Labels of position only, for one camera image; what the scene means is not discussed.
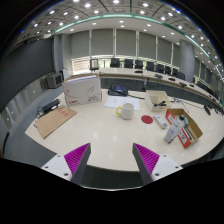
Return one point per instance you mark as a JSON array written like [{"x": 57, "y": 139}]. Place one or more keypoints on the row of black office chairs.
[{"x": 128, "y": 63}]

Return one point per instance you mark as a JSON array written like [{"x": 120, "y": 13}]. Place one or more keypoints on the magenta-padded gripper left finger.
[{"x": 78, "y": 156}]

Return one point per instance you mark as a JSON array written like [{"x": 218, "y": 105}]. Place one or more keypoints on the flat round red coaster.
[{"x": 147, "y": 119}]

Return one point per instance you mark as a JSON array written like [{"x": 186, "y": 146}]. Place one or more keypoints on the clear black-capped drink bottle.
[{"x": 173, "y": 131}]

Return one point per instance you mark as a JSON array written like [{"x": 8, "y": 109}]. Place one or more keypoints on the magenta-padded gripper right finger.
[{"x": 146, "y": 158}]

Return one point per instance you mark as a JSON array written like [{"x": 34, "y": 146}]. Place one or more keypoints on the black desk microphone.
[{"x": 207, "y": 110}]

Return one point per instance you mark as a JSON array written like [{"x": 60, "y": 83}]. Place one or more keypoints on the small white carton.
[{"x": 160, "y": 121}]

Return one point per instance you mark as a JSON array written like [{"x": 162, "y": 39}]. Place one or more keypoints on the group of ceiling lights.
[{"x": 87, "y": 5}]

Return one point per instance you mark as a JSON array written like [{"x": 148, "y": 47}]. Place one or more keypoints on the white printed paper sheets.
[{"x": 112, "y": 102}]

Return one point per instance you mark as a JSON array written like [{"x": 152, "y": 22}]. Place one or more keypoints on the beige divided organizer box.
[{"x": 155, "y": 97}]

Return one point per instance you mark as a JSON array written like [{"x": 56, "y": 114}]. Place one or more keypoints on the dark boxy monitor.
[{"x": 53, "y": 81}]

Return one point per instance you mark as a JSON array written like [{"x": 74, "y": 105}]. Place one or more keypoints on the black marker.
[{"x": 160, "y": 104}]

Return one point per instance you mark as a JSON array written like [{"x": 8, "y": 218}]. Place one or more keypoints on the open brown cardboard box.
[{"x": 195, "y": 129}]

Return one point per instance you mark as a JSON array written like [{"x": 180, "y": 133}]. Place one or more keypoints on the large white cardboard box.
[{"x": 81, "y": 90}]

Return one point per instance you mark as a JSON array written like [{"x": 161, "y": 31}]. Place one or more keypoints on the flat brown cardboard envelope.
[{"x": 53, "y": 121}]

